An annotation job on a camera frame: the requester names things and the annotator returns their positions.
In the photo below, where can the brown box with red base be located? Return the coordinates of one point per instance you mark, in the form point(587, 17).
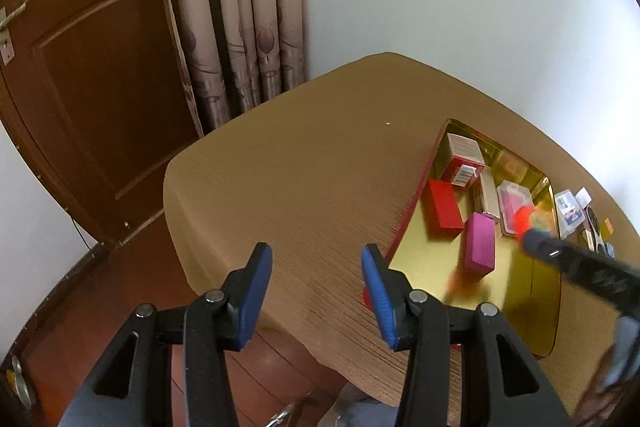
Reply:
point(462, 152)

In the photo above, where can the grey blue clothing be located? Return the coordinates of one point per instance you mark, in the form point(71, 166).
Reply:
point(365, 414)

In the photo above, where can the dark sunglasses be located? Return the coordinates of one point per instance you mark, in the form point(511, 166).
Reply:
point(595, 219)

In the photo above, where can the brass door hinge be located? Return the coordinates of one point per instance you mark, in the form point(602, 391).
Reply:
point(6, 42)

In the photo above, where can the pink box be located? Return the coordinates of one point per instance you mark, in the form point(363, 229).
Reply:
point(479, 242)

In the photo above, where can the beige patterned curtain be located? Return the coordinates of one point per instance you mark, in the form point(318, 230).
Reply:
point(225, 7)

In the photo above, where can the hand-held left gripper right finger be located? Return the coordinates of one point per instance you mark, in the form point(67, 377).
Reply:
point(377, 297)

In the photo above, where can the gold box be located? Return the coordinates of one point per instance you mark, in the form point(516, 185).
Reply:
point(487, 197)

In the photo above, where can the brown tablecloth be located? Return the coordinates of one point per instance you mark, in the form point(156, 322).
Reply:
point(300, 167)

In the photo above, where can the round brass fitting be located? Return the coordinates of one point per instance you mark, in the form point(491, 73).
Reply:
point(22, 382)

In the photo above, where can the brown wooden door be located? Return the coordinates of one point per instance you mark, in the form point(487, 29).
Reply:
point(100, 82)

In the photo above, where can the small white box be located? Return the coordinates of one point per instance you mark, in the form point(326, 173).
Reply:
point(582, 197)

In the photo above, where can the clear case with pink contents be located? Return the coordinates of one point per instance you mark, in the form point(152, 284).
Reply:
point(512, 202)

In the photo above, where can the clear plastic case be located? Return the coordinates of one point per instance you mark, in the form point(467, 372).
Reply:
point(570, 212)

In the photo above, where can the small red yellow toy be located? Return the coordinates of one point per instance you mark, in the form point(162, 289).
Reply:
point(525, 219)

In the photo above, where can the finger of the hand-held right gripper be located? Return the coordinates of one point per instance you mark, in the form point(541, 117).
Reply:
point(575, 259)

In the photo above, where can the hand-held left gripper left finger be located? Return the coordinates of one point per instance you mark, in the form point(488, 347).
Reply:
point(255, 297)

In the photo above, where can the small orange box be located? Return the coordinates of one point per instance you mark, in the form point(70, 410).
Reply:
point(607, 227)

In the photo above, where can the small blue round tin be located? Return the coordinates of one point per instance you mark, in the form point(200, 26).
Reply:
point(609, 249)

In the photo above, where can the red tin box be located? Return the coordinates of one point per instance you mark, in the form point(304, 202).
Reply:
point(500, 297)

